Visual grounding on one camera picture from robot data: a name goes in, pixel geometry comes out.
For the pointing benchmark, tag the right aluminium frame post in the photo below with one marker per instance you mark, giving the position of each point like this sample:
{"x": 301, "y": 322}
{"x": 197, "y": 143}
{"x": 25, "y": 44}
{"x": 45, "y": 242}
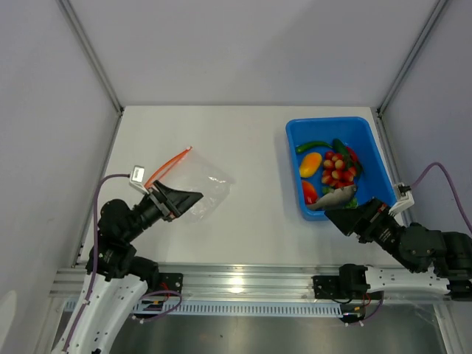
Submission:
{"x": 419, "y": 43}

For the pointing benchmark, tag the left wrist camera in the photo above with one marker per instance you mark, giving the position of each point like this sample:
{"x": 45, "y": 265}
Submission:
{"x": 136, "y": 179}

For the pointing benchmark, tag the grey toy fish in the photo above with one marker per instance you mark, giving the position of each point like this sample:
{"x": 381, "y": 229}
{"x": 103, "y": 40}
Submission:
{"x": 336, "y": 198}

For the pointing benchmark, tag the green cucumber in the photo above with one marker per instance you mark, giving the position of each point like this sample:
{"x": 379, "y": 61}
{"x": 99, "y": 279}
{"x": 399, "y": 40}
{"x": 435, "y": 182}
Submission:
{"x": 341, "y": 148}

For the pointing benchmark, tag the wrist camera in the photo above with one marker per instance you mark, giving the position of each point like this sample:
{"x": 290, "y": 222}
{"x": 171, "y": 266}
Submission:
{"x": 136, "y": 179}
{"x": 404, "y": 199}

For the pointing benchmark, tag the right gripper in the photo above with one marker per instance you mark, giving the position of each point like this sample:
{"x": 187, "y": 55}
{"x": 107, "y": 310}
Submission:
{"x": 366, "y": 217}

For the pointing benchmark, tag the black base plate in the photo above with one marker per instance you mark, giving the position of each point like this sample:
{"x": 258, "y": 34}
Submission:
{"x": 166, "y": 284}
{"x": 340, "y": 289}

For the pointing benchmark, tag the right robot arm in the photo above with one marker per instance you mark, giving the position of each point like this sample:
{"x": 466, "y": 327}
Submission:
{"x": 431, "y": 261}

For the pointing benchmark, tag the green grape bunch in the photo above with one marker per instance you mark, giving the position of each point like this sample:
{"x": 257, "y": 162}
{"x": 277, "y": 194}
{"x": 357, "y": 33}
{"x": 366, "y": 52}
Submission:
{"x": 353, "y": 203}

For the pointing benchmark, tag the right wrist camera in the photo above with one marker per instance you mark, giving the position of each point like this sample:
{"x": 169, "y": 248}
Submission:
{"x": 404, "y": 199}

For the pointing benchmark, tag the clear zip bag orange zipper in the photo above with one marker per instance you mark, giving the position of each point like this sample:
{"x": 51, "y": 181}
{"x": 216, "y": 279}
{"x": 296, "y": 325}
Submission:
{"x": 191, "y": 171}

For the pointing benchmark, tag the blue plastic bin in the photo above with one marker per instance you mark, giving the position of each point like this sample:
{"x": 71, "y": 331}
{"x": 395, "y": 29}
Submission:
{"x": 354, "y": 132}

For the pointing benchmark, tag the aluminium mounting rail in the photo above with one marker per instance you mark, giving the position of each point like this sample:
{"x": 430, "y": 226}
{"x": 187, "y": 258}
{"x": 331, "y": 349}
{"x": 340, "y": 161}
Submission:
{"x": 290, "y": 283}

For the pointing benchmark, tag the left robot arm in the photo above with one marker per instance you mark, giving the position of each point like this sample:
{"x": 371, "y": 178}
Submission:
{"x": 116, "y": 278}

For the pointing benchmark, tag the aluminium frame post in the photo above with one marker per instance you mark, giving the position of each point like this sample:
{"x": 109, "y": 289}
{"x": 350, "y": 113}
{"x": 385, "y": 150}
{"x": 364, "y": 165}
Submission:
{"x": 84, "y": 42}
{"x": 419, "y": 43}

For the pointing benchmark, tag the red orange mango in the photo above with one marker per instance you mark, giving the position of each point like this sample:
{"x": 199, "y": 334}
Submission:
{"x": 309, "y": 193}

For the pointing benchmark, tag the left aluminium frame post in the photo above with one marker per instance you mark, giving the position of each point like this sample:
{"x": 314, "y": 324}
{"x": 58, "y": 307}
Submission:
{"x": 84, "y": 42}

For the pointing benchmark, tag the yellow orange mango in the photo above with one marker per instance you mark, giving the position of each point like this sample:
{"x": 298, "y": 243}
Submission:
{"x": 310, "y": 164}

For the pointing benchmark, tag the red cherry bunch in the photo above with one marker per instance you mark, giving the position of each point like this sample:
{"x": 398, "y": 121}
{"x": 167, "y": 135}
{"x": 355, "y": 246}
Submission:
{"x": 337, "y": 171}

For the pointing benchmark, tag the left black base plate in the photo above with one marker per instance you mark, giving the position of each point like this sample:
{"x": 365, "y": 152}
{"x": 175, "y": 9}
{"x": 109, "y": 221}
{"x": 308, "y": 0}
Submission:
{"x": 166, "y": 284}

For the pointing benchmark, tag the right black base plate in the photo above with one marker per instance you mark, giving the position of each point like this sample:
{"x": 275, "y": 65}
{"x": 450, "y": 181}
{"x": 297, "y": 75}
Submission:
{"x": 340, "y": 289}

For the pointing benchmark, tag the white slotted cable duct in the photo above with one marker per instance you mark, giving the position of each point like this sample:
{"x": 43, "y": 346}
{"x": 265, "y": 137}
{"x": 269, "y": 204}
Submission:
{"x": 220, "y": 308}

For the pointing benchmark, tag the green chili pepper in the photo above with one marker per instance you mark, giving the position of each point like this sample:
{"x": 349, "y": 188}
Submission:
{"x": 310, "y": 145}

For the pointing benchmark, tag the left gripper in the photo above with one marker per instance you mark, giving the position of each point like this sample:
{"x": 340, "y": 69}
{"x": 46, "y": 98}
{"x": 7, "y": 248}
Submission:
{"x": 185, "y": 198}

